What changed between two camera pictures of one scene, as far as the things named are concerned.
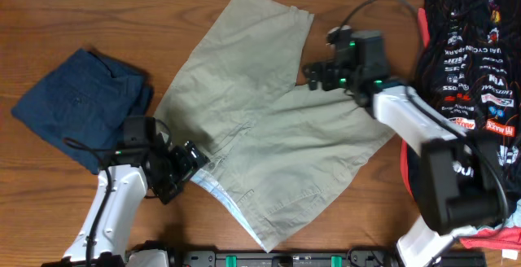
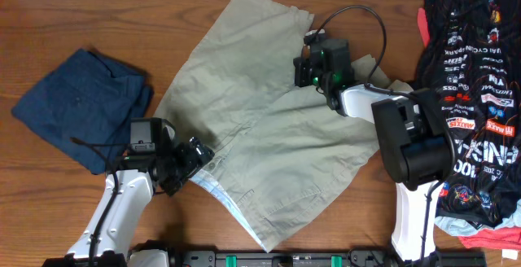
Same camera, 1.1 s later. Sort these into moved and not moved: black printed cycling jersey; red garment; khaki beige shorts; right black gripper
Moved: right black gripper
Not moved: black printed cycling jersey; red garment; khaki beige shorts
